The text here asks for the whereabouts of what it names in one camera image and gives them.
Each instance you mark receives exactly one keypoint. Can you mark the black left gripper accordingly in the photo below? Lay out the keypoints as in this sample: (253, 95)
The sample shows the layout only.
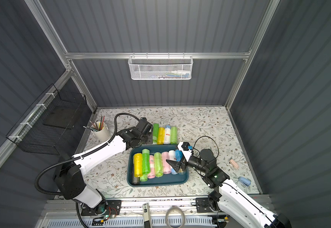
(147, 127)

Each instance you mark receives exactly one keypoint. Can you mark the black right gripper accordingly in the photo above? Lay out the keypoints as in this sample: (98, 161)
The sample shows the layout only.
(183, 164)

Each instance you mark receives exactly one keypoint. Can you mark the pink trash bag roll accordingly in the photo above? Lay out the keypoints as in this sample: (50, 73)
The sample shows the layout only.
(166, 166)
(151, 175)

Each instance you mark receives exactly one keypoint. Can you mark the bright green trash bag roll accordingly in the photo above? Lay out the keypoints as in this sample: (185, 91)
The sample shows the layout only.
(145, 162)

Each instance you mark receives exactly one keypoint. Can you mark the yellow trash bag roll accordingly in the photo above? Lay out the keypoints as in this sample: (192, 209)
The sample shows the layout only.
(161, 135)
(137, 164)

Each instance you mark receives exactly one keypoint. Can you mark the pale green trash bag roll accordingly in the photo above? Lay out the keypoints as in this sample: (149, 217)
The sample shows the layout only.
(158, 163)

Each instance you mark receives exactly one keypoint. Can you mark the dark green trash bag roll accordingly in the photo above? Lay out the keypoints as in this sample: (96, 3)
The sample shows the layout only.
(155, 133)

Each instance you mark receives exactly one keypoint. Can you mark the white blue trash bag roll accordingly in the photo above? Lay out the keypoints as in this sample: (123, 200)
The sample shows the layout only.
(167, 134)

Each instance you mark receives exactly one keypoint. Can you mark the light green trash bag roll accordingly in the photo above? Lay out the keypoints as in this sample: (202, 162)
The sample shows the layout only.
(173, 135)

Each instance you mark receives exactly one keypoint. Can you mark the grey trash bag roll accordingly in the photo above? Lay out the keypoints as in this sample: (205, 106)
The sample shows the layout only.
(135, 180)

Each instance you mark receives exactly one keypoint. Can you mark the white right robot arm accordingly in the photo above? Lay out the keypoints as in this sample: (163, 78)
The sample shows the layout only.
(226, 195)

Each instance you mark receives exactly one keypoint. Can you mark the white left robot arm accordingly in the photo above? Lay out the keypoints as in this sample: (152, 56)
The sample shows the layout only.
(70, 173)

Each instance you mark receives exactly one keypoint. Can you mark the teal plastic storage box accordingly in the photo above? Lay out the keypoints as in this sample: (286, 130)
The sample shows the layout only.
(166, 179)

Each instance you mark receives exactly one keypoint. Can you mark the white pen cup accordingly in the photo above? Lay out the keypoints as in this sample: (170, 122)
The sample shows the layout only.
(99, 129)

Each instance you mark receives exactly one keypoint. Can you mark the pink eraser block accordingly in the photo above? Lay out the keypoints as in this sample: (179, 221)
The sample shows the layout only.
(234, 164)

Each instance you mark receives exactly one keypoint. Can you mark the grey handheld device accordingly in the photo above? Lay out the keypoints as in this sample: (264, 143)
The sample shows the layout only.
(146, 216)

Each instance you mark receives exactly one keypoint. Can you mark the blue small object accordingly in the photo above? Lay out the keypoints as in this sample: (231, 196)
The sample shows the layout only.
(244, 181)

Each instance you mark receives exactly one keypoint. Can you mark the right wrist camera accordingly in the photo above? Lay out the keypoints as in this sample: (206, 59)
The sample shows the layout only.
(186, 149)

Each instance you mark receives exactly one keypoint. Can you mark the white wire wall basket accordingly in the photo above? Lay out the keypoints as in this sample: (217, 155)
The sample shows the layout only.
(160, 69)

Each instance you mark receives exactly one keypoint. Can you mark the black wire wall basket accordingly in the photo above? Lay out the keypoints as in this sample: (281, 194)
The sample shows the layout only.
(53, 127)

